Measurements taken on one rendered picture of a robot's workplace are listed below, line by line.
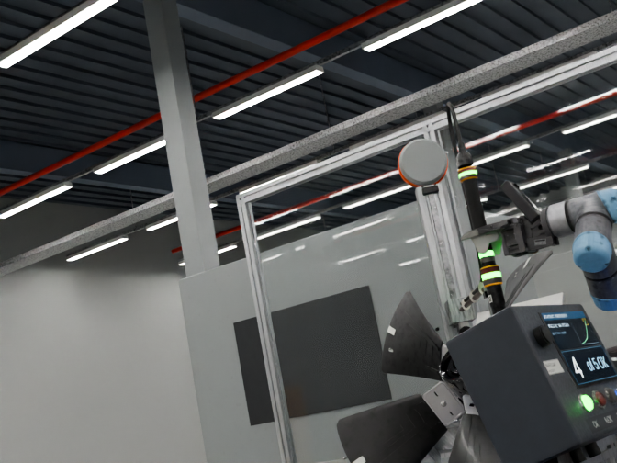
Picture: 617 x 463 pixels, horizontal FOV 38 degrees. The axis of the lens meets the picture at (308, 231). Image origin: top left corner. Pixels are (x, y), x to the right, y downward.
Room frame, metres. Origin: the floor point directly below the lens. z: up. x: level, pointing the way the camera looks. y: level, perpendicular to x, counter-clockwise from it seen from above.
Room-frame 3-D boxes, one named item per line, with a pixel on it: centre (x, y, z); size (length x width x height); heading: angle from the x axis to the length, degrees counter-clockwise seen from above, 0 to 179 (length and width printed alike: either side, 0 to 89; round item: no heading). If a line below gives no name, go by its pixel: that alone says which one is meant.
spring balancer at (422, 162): (2.76, -0.40, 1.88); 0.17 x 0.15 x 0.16; 55
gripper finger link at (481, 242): (2.01, -0.38, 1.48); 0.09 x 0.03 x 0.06; 71
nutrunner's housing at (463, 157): (2.04, -0.40, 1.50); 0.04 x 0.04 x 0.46
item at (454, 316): (2.67, -0.40, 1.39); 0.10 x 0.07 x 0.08; 0
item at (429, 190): (2.72, -0.40, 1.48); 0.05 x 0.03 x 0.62; 90
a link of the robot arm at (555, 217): (1.94, -0.55, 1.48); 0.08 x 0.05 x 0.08; 145
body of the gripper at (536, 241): (1.98, -0.49, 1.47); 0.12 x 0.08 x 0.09; 55
